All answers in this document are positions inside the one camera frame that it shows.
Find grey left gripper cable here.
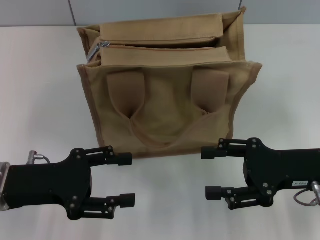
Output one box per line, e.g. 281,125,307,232
26,149,53,166

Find grey right gripper cable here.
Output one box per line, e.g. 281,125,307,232
289,179,320,204

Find silver metal zipper pull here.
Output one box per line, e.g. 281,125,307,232
87,40,111,62

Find khaki canvas food bag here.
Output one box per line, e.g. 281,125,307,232
76,6,264,160

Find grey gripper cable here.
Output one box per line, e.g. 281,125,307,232
289,179,320,204
26,149,53,166

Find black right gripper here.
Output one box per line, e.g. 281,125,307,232
201,137,320,209

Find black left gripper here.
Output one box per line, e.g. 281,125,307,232
3,147,93,221

